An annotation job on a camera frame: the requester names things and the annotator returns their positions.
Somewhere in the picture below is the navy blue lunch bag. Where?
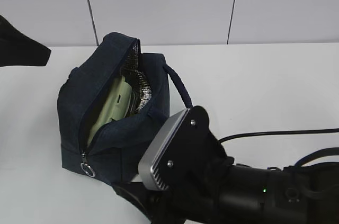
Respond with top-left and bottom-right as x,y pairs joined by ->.
57,32 -> 192,185

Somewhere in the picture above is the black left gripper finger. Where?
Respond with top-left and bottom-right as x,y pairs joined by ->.
1,16 -> 51,67

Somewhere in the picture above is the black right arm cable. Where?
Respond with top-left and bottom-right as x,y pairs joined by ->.
218,128 -> 339,168

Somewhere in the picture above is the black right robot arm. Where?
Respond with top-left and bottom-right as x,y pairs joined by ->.
113,157 -> 338,223

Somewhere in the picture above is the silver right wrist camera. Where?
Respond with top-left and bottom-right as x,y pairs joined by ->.
138,106 -> 227,191

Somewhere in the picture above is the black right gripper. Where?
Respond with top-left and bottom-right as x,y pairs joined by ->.
113,155 -> 235,224

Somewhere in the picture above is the green lidded glass container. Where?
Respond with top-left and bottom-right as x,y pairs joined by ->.
87,75 -> 133,146

